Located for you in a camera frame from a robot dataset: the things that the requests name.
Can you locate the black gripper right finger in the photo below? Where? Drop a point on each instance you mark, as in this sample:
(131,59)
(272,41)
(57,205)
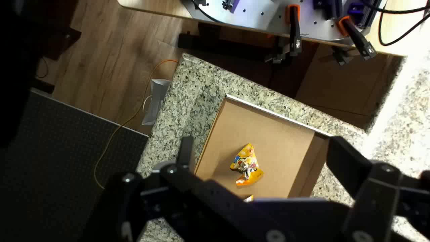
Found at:
(381,197)

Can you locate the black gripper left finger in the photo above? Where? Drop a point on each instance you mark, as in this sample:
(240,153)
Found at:
(148,202)

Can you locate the orange snack packet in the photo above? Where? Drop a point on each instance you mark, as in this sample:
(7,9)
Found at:
(246,163)

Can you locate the dark floor mat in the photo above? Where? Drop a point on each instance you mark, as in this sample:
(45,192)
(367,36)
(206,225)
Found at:
(58,170)

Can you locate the shallow cardboard tray box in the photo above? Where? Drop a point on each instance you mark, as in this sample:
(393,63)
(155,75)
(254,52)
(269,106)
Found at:
(277,149)

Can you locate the orange black clamp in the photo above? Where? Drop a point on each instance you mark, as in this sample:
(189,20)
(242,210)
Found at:
(358,38)
(295,32)

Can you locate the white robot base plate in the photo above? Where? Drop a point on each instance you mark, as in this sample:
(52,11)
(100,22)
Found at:
(250,11)

